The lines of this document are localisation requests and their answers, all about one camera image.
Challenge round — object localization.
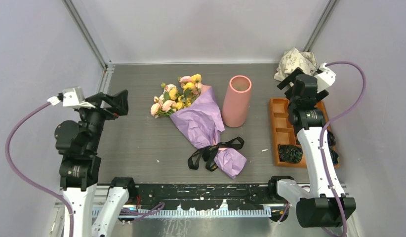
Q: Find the rolled black ribbon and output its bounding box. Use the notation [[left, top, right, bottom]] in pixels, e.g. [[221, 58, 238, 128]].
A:
[[329, 147, 339, 165], [327, 130, 336, 147], [278, 144, 303, 164]]

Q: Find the pink cylindrical vase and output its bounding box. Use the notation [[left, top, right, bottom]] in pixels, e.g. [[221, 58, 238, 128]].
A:
[[222, 75, 252, 128]]

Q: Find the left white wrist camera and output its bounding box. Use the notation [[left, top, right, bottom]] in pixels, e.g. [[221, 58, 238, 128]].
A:
[[58, 86, 96, 109]]

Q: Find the rolled black ribbon back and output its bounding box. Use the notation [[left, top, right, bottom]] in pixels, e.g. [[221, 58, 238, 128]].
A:
[[327, 130, 336, 147]]

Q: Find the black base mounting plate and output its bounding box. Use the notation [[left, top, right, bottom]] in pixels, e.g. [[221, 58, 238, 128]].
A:
[[126, 183, 286, 211]]

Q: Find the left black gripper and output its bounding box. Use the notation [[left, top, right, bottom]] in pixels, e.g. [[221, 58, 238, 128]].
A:
[[78, 88, 128, 152]]

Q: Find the rolled black ribbon left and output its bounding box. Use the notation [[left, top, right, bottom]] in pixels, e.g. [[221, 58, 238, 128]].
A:
[[278, 144, 303, 164]]

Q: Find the black ribbon gold lettering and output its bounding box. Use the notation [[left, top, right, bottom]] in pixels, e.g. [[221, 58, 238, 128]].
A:
[[187, 137, 244, 172]]

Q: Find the orange compartment tray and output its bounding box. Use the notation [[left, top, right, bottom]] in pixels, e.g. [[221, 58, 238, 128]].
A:
[[269, 97, 340, 169]]

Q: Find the purple flower bouquet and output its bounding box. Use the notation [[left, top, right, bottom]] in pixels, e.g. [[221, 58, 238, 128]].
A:
[[150, 74, 247, 179]]

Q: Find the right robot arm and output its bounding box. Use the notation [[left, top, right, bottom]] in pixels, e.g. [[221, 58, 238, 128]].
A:
[[267, 67, 356, 228]]

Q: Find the crumpled printed paper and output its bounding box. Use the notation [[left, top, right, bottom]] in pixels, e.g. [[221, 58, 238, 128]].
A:
[[274, 47, 317, 81]]

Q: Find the rolled black ribbon front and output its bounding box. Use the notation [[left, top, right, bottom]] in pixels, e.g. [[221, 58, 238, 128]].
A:
[[329, 147, 339, 165]]

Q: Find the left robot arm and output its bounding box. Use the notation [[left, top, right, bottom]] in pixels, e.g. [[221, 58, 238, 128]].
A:
[[50, 86, 138, 237]]

